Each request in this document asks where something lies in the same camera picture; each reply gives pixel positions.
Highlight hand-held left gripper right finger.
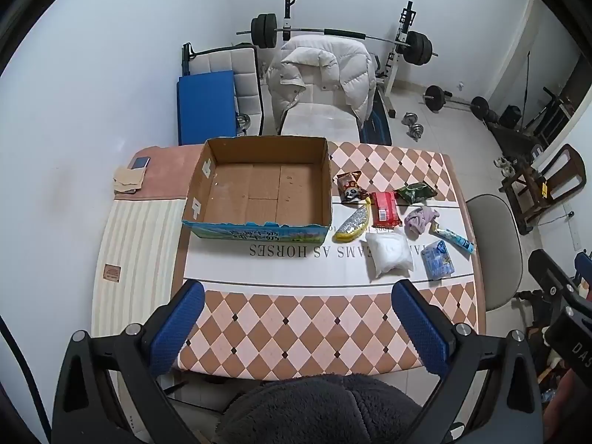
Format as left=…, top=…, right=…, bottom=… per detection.
left=391, top=280, right=544, bottom=444

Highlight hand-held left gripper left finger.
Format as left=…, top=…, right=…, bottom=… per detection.
left=53, top=280, right=206, bottom=444

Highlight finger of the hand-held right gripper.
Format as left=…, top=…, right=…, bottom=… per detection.
left=575, top=250, right=592, bottom=287
left=528, top=249, right=580, bottom=308

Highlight blue tissue pack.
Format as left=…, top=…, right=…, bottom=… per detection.
left=422, top=239, right=456, bottom=280

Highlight white soft pouch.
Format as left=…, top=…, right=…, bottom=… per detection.
left=365, top=231, right=414, bottom=279

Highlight light blue tube packet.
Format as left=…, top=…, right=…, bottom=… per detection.
left=432, top=223, right=476, bottom=255

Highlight purple cloth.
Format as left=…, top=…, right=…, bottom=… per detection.
left=404, top=207, right=440, bottom=236

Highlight red snack packet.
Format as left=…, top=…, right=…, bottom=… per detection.
left=371, top=191, right=401, bottom=229

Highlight silver yellow snack packet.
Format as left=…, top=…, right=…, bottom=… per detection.
left=335, top=197, right=372, bottom=242

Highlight green snack packet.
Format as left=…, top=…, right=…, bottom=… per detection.
left=394, top=182, right=438, bottom=205

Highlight brown panda snack packet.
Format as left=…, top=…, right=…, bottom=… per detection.
left=336, top=171, right=369, bottom=204

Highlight cardboard box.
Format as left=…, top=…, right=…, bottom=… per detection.
left=182, top=136, right=334, bottom=243

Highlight person's right hand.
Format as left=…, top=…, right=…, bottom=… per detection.
left=543, top=370, right=592, bottom=444

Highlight grey office chair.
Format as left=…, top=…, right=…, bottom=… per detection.
left=465, top=194, right=525, bottom=310

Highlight striped beige mat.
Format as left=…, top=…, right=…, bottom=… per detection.
left=90, top=199, right=188, bottom=338

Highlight dark wooden chair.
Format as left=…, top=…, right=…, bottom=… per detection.
left=498, top=144, right=587, bottom=235

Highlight person's dark fleece clothing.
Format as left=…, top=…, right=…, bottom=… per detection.
left=217, top=374, right=424, bottom=444

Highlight beige folded cloth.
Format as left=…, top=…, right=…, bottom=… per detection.
left=114, top=166, right=146, bottom=194

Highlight pink cloth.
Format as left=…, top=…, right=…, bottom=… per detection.
left=114, top=145, right=206, bottom=201

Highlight black speaker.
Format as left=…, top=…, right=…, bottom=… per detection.
left=499, top=105, right=522, bottom=130

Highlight chrome dumbbells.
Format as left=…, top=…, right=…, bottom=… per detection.
left=401, top=112, right=426, bottom=142

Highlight small floor barbell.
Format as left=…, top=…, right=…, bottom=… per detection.
left=423, top=85, right=490, bottom=118

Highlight black weight bench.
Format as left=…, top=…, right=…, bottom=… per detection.
left=358, top=88, right=394, bottom=145

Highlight blue foam pad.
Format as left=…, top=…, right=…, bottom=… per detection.
left=176, top=70, right=239, bottom=146

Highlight white padded chair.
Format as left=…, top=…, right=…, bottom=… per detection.
left=281, top=102, right=360, bottom=142

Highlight white quilted folding seat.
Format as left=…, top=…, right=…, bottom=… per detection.
left=192, top=46, right=264, bottom=136

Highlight racked black barbell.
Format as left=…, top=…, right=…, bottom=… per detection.
left=237, top=14, right=438, bottom=66

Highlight white barbell rack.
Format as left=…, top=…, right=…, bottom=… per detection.
left=277, top=0, right=417, bottom=118

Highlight white padded jacket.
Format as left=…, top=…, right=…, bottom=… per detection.
left=268, top=34, right=376, bottom=132

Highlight black handled exercise bar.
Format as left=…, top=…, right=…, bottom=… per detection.
left=182, top=43, right=199, bottom=76

